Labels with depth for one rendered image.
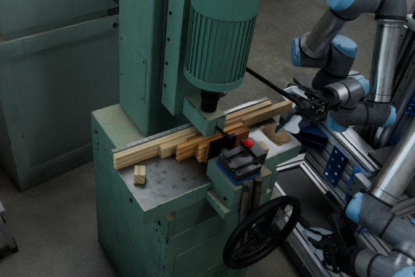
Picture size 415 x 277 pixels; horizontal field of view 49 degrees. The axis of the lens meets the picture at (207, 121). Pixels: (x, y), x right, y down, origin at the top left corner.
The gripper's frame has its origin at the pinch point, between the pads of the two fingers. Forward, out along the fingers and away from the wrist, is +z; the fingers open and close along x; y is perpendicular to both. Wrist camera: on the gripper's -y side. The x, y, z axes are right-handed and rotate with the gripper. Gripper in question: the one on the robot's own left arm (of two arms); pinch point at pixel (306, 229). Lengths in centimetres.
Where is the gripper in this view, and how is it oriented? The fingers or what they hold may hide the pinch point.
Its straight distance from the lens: 142.1
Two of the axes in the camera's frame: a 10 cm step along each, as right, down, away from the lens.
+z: -5.4, -1.2, 8.3
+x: 8.2, -2.9, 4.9
